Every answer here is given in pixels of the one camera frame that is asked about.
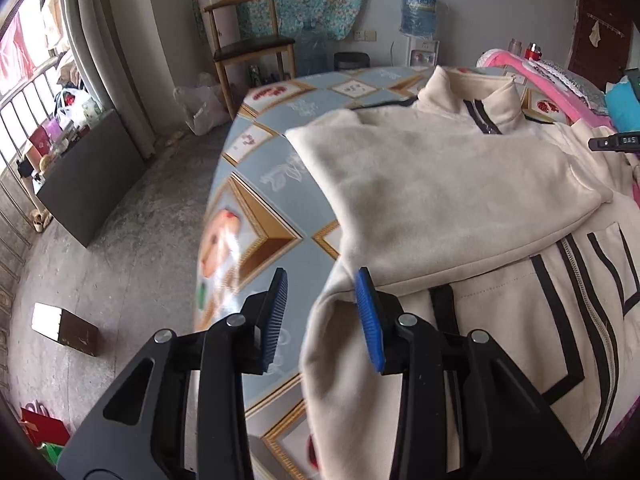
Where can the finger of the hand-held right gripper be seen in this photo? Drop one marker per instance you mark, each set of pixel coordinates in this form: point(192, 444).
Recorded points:
point(612, 142)

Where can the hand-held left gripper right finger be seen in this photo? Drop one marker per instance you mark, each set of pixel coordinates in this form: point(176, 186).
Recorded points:
point(367, 320)

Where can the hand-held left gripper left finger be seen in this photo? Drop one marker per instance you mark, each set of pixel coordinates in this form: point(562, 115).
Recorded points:
point(276, 320)

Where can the cream zip jacket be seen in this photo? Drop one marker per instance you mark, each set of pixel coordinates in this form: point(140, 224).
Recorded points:
point(440, 185)

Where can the cyan pillow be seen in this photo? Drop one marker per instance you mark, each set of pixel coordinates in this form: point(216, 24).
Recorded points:
point(622, 97)

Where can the grey lace cloth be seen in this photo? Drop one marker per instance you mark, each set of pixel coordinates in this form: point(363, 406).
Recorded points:
point(575, 80)

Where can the pink printed blanket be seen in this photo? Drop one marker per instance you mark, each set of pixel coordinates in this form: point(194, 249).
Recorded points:
point(560, 87)

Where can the red thermos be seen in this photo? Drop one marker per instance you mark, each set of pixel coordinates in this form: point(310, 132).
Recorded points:
point(533, 52)

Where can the dark red door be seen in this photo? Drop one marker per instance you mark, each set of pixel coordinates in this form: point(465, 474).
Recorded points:
point(600, 20)

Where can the blue patterned bed sheet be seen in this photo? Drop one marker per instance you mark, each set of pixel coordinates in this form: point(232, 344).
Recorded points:
point(280, 180)

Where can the brown cardboard box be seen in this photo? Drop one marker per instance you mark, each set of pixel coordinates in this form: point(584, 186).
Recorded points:
point(70, 332)

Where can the white water dispenser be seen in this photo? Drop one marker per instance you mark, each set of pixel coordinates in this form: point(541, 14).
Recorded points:
point(422, 52)

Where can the white plastic bag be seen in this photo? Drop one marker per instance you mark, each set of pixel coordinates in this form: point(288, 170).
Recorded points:
point(200, 107)

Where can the dark low cabinet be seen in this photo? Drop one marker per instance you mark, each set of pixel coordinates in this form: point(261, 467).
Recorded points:
point(95, 175)

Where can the red gift bag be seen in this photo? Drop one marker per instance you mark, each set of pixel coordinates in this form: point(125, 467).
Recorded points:
point(45, 425)

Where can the pair of slippers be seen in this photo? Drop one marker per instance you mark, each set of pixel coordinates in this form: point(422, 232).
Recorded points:
point(41, 221)

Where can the black trash bin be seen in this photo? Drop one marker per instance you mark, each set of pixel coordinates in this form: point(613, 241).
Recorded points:
point(351, 61)

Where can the clear empty water jug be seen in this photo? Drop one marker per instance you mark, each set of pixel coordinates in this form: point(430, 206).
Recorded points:
point(312, 50)

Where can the wooden chair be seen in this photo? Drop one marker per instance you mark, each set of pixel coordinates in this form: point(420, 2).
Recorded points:
point(250, 47)

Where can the tall white box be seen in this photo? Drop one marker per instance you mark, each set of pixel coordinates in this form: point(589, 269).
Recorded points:
point(225, 20)

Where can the grey curtain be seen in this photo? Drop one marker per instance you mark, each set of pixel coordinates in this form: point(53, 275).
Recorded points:
point(120, 35)

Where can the metal window railing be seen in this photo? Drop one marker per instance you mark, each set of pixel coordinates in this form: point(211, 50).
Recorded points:
point(15, 105)

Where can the wall socket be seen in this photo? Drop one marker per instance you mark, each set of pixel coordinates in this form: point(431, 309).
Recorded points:
point(365, 35)

